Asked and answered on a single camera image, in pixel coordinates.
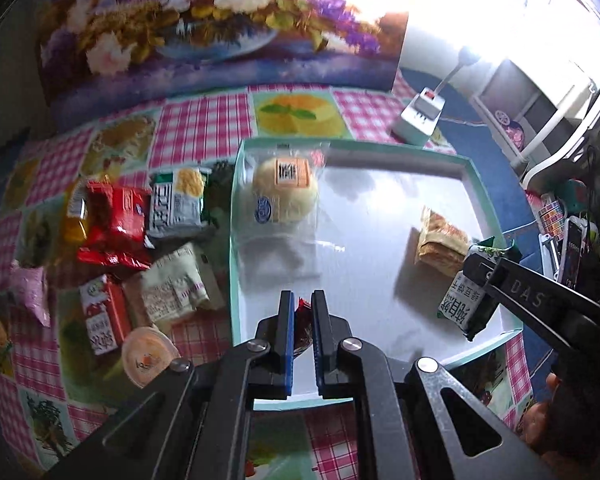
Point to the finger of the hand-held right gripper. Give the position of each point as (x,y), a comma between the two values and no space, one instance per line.
(525,290)

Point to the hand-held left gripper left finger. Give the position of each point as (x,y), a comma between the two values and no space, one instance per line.
(288,345)

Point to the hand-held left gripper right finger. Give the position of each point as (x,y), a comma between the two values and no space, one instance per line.
(320,345)

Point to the small red snack packet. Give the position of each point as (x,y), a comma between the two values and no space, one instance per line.
(303,330)

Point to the green and white snack packet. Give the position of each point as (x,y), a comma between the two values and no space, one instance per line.
(460,305)

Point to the white tray with teal rim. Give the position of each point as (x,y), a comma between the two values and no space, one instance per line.
(370,240)

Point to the person's right hand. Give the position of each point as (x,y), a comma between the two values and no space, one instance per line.
(540,420)

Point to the dark phone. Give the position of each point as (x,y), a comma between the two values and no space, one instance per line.
(574,250)

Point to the flaky pastry in clear packet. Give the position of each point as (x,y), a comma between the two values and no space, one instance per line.
(440,242)

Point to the blue bed sheet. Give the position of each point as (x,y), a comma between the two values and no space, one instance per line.
(490,170)

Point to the beige snack packet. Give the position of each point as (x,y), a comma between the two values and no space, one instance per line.
(177,285)

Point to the orange jelly cup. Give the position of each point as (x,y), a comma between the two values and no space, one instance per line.
(147,355)

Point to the round bun in clear packet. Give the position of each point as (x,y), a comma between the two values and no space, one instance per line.
(285,190)

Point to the round patterned tin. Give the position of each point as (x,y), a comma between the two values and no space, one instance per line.
(511,132)

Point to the white shelf unit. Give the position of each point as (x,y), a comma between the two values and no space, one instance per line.
(555,125)

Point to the green white cracker packet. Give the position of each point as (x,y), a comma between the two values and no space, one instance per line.
(180,200)

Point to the red and white snack packet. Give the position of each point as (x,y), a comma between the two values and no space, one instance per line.
(102,315)

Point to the white power strip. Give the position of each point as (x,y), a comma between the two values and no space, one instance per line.
(420,115)

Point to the large red snack packet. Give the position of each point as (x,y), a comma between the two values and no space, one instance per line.
(112,225)

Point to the pink checkered printed tablecloth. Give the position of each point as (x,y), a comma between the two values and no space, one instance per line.
(200,125)

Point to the yellow snack packet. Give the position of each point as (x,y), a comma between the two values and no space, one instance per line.
(75,215)

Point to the pink snack packet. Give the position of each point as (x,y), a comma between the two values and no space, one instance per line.
(30,292)

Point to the floral painting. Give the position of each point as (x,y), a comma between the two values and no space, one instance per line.
(220,25)

